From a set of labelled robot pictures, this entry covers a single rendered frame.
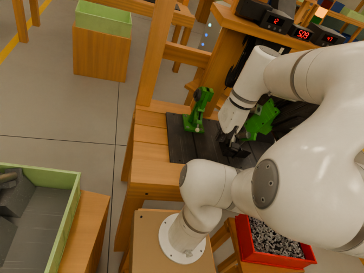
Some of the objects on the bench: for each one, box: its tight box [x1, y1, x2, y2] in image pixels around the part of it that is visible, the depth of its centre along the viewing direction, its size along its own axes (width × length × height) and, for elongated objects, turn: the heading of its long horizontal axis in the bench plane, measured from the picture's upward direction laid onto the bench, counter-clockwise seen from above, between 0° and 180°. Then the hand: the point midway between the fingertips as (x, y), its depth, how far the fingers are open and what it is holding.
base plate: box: [166, 112, 274, 170], centre depth 148 cm, size 42×110×2 cm, turn 79°
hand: (220, 136), depth 79 cm, fingers closed
